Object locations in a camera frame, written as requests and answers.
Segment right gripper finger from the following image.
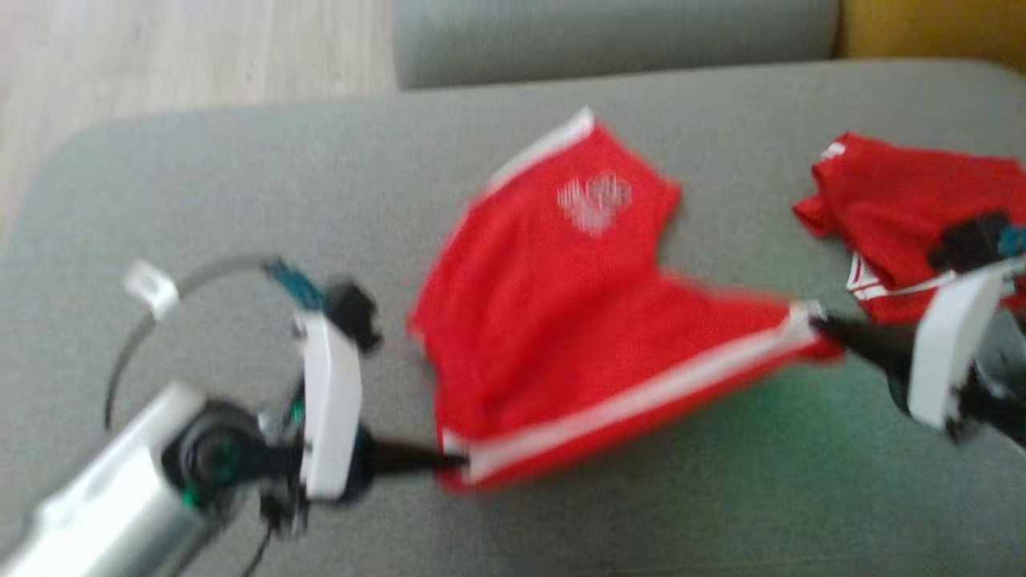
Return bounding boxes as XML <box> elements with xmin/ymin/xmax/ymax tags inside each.
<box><xmin>810</xmin><ymin>317</ymin><xmax>916</xmax><ymax>351</ymax></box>
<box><xmin>811</xmin><ymin>323</ymin><xmax>916</xmax><ymax>387</ymax></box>

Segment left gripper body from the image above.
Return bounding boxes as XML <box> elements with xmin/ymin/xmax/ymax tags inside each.
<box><xmin>293</xmin><ymin>309</ymin><xmax>378</xmax><ymax>504</ymax></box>

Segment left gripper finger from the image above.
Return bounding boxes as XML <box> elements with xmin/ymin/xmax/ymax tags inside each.
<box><xmin>369</xmin><ymin>438</ymin><xmax>470</xmax><ymax>462</ymax></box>
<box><xmin>369</xmin><ymin>458</ymin><xmax>470</xmax><ymax>482</ymax></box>

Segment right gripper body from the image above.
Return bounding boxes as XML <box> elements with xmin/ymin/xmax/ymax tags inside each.
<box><xmin>888</xmin><ymin>268</ymin><xmax>1008</xmax><ymax>435</ymax></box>

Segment red number 23 jersey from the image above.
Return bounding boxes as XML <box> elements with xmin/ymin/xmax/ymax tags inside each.
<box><xmin>794</xmin><ymin>132</ymin><xmax>1026</xmax><ymax>325</ymax></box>

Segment red white mesh shorts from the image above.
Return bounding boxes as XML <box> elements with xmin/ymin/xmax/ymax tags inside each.
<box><xmin>406</xmin><ymin>107</ymin><xmax>842</xmax><ymax>494</ymax></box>

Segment grey fabric sofa seat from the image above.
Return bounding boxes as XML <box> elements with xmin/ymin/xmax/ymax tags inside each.
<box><xmin>0</xmin><ymin>58</ymin><xmax>1026</xmax><ymax>577</ymax></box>

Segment yellow sofa section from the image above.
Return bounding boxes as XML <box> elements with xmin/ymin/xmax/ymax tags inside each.
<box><xmin>834</xmin><ymin>0</ymin><xmax>1026</xmax><ymax>77</ymax></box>

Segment grey sofa cushion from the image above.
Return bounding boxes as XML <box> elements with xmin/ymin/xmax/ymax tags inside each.
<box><xmin>391</xmin><ymin>0</ymin><xmax>841</xmax><ymax>91</ymax></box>

